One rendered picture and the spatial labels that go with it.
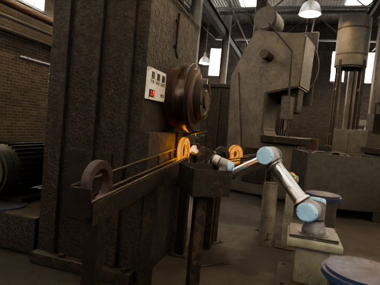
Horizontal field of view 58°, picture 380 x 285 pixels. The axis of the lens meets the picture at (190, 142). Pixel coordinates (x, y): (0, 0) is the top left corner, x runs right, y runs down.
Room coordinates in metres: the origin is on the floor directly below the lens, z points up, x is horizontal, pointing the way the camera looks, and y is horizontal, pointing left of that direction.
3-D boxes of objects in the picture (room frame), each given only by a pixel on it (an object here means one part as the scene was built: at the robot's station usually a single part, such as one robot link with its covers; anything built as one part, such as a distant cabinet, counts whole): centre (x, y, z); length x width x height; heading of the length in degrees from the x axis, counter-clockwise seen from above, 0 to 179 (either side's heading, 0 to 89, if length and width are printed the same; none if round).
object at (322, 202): (2.15, -0.83, 0.49); 0.13 x 0.12 x 0.14; 144
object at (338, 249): (2.15, -0.84, 0.28); 0.32 x 0.32 x 0.04; 73
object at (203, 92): (2.33, -0.06, 1.11); 0.28 x 0.06 x 0.28; 164
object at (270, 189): (2.80, -0.70, 0.26); 0.12 x 0.12 x 0.52
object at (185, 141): (2.35, 0.04, 0.75); 0.18 x 0.03 x 0.18; 162
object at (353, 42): (10.19, -4.50, 2.25); 0.92 x 0.92 x 4.50
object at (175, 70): (2.38, 0.11, 1.12); 0.47 x 0.10 x 0.47; 164
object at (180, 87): (2.35, 0.03, 1.11); 0.47 x 0.06 x 0.47; 164
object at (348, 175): (4.34, -1.89, 0.39); 1.03 x 0.83 x 0.77; 89
